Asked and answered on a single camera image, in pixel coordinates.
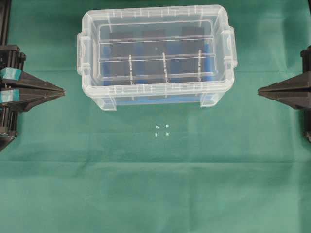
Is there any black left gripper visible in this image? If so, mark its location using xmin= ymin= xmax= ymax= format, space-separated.
xmin=0 ymin=67 xmax=65 ymax=112

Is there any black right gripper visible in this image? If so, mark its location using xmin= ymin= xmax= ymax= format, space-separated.
xmin=258 ymin=75 xmax=311 ymax=109

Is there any clear plastic box lid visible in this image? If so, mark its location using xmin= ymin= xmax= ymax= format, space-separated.
xmin=77 ymin=5 xmax=238 ymax=99

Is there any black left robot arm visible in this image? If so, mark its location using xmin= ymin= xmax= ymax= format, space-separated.
xmin=0 ymin=45 xmax=65 ymax=150

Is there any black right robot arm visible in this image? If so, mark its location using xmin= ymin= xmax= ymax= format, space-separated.
xmin=258 ymin=47 xmax=311 ymax=141

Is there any clear plastic storage box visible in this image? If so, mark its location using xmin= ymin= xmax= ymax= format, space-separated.
xmin=77 ymin=27 xmax=237 ymax=111

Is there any green table cloth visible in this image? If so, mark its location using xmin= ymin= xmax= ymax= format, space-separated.
xmin=0 ymin=0 xmax=311 ymax=233

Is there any black frame rail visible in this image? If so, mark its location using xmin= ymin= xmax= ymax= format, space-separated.
xmin=0 ymin=0 xmax=11 ymax=46

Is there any left black camera box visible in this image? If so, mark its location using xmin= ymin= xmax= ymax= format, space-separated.
xmin=101 ymin=32 xmax=134 ymax=85

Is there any black camera box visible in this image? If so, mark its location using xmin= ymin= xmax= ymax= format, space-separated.
xmin=101 ymin=32 xmax=134 ymax=85
xmin=129 ymin=28 xmax=169 ymax=104
xmin=168 ymin=26 xmax=204 ymax=83

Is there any right black camera box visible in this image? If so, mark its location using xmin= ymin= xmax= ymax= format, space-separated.
xmin=168 ymin=26 xmax=204 ymax=83

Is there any middle black camera box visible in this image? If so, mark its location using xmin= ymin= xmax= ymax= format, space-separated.
xmin=129 ymin=28 xmax=169 ymax=104

